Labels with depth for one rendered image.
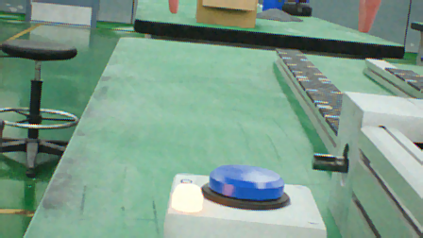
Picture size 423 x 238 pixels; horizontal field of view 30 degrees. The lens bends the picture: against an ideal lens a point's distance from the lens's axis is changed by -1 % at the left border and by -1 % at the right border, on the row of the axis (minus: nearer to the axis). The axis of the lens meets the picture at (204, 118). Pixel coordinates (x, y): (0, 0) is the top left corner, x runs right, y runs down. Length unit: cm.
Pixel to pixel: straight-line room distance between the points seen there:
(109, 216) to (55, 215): 4
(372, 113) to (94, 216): 20
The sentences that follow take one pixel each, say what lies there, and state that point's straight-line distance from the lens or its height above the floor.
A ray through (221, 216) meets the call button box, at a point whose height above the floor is 84.
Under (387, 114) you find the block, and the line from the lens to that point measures 55.
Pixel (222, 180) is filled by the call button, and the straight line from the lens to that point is 41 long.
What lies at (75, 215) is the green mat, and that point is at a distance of 57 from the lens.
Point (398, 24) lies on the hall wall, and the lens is 1210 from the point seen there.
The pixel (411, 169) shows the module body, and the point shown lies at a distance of 44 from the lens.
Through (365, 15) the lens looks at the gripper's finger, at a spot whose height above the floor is 94.
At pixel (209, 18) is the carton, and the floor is 80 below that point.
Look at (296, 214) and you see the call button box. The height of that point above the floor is 84.
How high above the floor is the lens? 96
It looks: 10 degrees down
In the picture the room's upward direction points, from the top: 6 degrees clockwise
